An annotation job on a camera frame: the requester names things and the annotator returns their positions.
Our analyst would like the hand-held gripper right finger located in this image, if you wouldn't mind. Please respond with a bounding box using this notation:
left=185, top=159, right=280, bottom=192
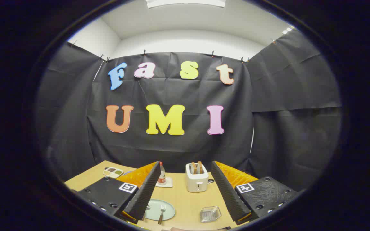
left=211, top=160, right=300, bottom=225

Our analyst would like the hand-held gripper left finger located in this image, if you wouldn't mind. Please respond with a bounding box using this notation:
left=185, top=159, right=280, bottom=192
left=75, top=161, right=162, bottom=224

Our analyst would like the clear water bottle red cap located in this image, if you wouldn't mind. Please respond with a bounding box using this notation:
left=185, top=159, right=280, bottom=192
left=158, top=161, right=166, bottom=186

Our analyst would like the white square coaster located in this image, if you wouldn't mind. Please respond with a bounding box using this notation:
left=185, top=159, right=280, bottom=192
left=155, top=177, right=173, bottom=188

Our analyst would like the pale green plate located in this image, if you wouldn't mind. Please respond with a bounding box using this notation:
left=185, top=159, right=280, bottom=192
left=144, top=199, right=176, bottom=221

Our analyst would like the white toaster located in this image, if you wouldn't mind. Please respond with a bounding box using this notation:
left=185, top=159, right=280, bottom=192
left=185, top=163, right=209, bottom=193

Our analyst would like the white divided sauce dish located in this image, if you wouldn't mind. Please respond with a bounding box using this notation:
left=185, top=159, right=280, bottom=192
left=103, top=167, right=124, bottom=178

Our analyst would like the black backdrop cloth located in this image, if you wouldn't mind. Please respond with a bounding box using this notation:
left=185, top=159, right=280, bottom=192
left=36, top=29, right=343, bottom=193

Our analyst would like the ceiling light panel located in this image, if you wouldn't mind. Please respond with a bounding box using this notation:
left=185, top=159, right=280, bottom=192
left=146, top=0, right=226, bottom=8

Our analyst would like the metal wire basket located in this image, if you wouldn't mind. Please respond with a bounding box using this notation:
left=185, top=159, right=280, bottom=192
left=200, top=206, right=221, bottom=223

